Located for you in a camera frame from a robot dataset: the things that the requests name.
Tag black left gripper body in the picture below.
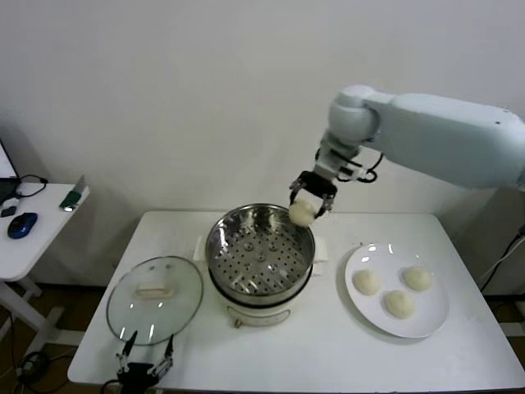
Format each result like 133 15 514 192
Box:
116 362 159 394

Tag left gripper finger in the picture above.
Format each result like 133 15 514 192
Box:
148 334 176 377
115 331 139 375

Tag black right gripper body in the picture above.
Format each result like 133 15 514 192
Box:
292 171 339 199

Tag white steamed baozi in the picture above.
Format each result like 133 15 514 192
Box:
288 199 319 227
404 265 434 293
353 269 382 296
383 289 416 319

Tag round glass pot lid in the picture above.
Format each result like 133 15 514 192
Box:
106 256 205 348

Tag perforated steel steamer basket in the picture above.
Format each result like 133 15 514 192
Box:
192 203 330 297

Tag white electric cooker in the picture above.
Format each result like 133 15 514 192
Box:
207 262 325 329

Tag white side desk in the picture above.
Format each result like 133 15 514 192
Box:
0 183 91 348

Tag white round plate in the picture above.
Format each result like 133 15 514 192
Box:
343 242 450 340

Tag green and white utility knife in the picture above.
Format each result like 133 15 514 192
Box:
59 175 90 213

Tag blue computer mouse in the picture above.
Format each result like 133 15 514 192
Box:
7 213 39 240

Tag laptop screen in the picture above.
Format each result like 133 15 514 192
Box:
0 139 21 206

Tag black floor cables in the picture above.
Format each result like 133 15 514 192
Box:
14 350 79 381

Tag black and white wall cables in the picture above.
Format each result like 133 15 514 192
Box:
479 223 525 293

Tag thin black desk cable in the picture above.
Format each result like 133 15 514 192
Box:
16 175 49 201

